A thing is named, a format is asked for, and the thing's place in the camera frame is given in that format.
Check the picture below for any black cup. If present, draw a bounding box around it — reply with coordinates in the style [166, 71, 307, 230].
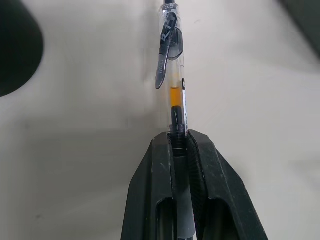
[0, 0, 45, 97]

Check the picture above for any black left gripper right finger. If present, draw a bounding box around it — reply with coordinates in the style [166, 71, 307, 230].
[186, 128, 270, 240]

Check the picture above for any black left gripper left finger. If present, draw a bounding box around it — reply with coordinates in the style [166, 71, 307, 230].
[120, 131, 177, 240]

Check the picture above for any clear gel pen black clip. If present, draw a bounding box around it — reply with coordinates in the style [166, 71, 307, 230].
[154, 0, 196, 240]

